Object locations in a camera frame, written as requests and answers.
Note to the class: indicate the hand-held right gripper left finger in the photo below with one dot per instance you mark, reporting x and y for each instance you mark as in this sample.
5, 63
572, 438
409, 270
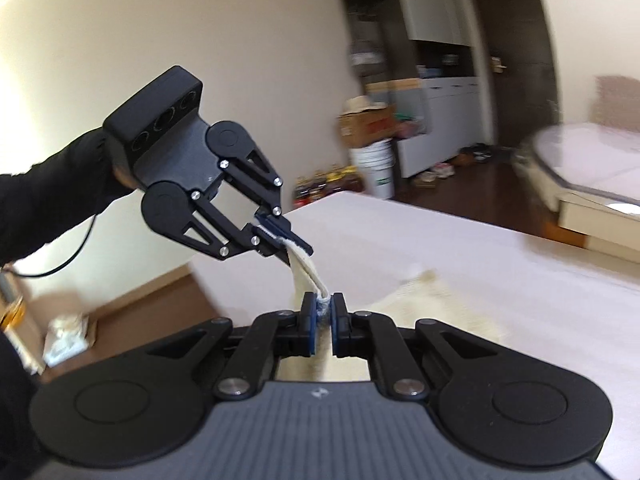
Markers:
310, 325

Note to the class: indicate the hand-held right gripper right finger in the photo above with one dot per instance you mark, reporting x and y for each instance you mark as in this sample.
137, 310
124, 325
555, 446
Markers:
339, 325

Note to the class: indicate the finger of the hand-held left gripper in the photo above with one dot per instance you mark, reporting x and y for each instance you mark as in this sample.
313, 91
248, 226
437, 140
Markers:
272, 195
235, 240

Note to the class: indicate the cream terry towel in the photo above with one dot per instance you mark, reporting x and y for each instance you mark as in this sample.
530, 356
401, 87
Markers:
430, 305

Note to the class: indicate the person's left forearm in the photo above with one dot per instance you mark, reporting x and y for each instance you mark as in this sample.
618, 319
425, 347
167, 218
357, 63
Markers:
50, 195

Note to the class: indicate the row of bottles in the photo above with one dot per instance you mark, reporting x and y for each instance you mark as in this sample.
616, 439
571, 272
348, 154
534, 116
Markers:
330, 182

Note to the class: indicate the white plastic bucket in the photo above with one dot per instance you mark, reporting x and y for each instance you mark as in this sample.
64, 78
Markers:
375, 167

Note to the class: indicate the printed cardboard box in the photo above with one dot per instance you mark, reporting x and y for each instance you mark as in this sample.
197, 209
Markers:
367, 125

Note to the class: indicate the pile of colourful bags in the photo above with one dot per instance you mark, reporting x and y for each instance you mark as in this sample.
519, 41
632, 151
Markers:
410, 127

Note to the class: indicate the group of shoes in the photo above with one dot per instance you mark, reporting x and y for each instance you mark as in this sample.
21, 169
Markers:
440, 172

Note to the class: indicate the white plastic bag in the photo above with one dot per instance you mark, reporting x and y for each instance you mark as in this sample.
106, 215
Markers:
65, 340

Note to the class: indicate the dark wooden door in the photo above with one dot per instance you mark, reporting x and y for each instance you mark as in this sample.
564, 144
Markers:
515, 60

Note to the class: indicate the person's black clothing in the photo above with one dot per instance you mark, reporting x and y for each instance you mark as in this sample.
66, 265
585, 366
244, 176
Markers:
15, 410

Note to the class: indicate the cream side table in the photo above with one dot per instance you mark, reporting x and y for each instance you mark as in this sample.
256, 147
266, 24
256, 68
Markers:
585, 160

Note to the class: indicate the pink patterned board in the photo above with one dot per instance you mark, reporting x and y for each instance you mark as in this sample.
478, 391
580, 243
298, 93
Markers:
617, 100

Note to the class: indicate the grey wall cabinet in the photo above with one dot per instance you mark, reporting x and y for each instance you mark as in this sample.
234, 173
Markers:
440, 10

